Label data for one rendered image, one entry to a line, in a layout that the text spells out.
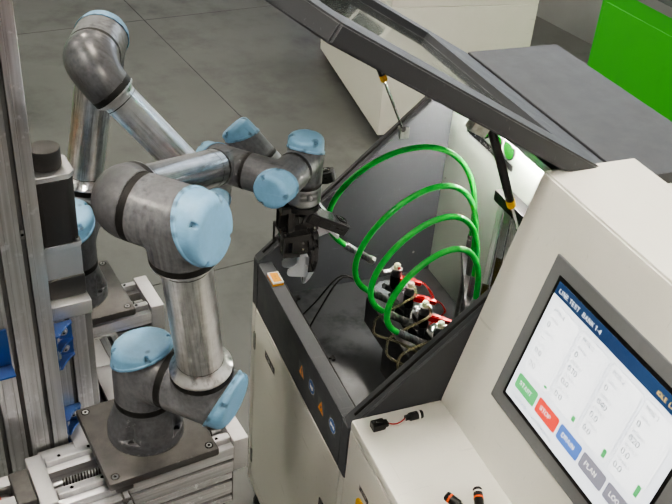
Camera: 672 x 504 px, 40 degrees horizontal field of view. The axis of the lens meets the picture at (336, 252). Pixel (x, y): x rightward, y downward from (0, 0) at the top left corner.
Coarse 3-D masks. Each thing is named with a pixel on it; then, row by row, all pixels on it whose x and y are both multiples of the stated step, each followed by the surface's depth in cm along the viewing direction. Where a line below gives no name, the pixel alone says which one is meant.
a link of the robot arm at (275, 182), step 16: (256, 160) 176; (272, 160) 176; (288, 160) 177; (304, 160) 179; (240, 176) 177; (256, 176) 175; (272, 176) 172; (288, 176) 174; (304, 176) 178; (256, 192) 174; (272, 192) 173; (288, 192) 173; (272, 208) 175
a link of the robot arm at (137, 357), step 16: (128, 336) 173; (144, 336) 173; (160, 336) 173; (112, 352) 171; (128, 352) 169; (144, 352) 169; (160, 352) 169; (112, 368) 171; (128, 368) 168; (144, 368) 168; (160, 368) 168; (128, 384) 170; (144, 384) 169; (160, 384) 168; (128, 400) 173; (144, 400) 171
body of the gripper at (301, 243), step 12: (288, 204) 191; (276, 216) 192; (288, 216) 190; (300, 216) 191; (288, 228) 191; (300, 228) 193; (312, 228) 194; (276, 240) 198; (288, 240) 191; (300, 240) 192; (312, 240) 193; (288, 252) 194; (300, 252) 195
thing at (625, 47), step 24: (624, 0) 470; (648, 0) 454; (600, 24) 490; (624, 24) 473; (648, 24) 457; (600, 48) 493; (624, 48) 476; (648, 48) 460; (600, 72) 496; (624, 72) 479; (648, 72) 463; (648, 96) 466
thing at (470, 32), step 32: (384, 0) 486; (416, 0) 478; (448, 0) 483; (480, 0) 488; (512, 0) 493; (448, 32) 493; (480, 32) 499; (512, 32) 504; (352, 64) 552; (352, 96) 558; (384, 96) 505; (416, 96) 510; (384, 128) 517
